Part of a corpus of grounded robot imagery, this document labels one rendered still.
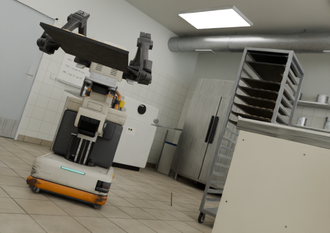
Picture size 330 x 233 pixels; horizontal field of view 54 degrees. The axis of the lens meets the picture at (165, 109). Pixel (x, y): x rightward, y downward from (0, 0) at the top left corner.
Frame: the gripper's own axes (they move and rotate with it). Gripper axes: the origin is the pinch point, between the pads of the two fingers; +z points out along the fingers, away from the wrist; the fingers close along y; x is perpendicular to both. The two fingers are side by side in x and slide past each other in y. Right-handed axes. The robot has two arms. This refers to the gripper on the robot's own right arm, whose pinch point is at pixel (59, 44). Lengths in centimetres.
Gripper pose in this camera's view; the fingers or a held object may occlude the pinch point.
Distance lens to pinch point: 186.7
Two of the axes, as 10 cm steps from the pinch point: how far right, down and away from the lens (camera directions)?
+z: 7.5, 1.8, -6.3
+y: 2.9, -9.5, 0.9
